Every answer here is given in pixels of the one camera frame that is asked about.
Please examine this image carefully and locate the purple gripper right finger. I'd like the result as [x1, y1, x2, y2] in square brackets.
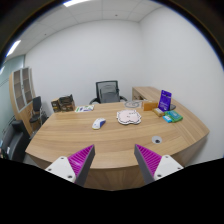
[134, 144, 183, 184]

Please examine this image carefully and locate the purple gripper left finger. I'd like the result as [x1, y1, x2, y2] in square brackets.
[46, 145, 95, 187]

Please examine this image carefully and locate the white and blue computer mouse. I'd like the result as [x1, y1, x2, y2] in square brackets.
[92, 118, 106, 130]

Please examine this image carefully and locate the wooden office desk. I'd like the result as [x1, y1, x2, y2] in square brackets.
[25, 99, 211, 192]

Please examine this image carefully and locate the small blue packet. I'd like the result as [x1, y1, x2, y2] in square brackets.
[163, 115, 172, 123]

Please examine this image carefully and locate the tan small box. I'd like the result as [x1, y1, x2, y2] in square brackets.
[153, 108, 165, 117]

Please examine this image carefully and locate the green flat box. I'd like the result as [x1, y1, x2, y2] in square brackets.
[165, 110, 183, 123]

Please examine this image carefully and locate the orange box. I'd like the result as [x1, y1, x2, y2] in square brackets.
[142, 101, 158, 111]

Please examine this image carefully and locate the white green leaflet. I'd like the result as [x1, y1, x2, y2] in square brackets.
[75, 105, 94, 113]

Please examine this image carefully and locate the purple standing sign card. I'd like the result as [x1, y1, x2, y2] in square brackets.
[158, 90, 172, 112]

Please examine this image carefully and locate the black side chair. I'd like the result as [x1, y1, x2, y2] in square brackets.
[29, 95, 49, 132]

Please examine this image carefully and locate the dark brown box set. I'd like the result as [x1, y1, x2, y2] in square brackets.
[51, 95, 75, 112]

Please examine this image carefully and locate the round grey coaster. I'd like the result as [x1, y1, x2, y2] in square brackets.
[124, 100, 142, 108]

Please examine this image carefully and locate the black leather armchair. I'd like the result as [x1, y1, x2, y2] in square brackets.
[1, 120, 30, 162]

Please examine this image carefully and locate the wooden side return cabinet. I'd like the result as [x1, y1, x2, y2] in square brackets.
[132, 87, 160, 101]

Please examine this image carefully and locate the black mesh office chair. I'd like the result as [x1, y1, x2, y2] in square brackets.
[90, 80, 126, 104]

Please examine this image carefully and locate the wooden bookcase cabinet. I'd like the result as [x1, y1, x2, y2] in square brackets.
[9, 67, 38, 135]

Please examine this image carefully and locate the desk cable grommet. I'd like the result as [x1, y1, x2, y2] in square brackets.
[152, 136, 162, 144]

